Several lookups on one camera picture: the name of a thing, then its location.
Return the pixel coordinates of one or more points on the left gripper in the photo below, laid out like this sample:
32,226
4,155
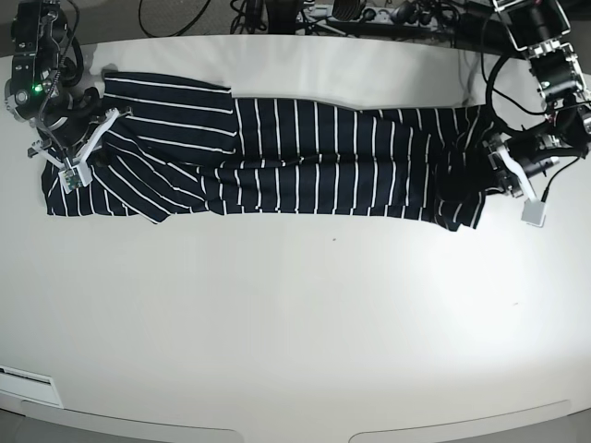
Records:
530,151

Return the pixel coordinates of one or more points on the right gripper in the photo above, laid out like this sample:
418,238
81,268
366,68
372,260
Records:
69,121

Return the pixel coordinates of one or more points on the navy white striped T-shirt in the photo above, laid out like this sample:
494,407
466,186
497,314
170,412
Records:
190,146

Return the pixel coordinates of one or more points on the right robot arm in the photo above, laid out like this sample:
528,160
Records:
47,67

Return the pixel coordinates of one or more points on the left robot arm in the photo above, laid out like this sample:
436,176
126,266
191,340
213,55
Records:
535,29

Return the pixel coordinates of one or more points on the black equipment box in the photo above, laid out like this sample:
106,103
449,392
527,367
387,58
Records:
475,33

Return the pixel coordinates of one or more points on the white power strip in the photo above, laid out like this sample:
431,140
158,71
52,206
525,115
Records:
409,14

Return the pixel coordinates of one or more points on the white label sticker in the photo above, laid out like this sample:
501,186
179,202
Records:
30,387

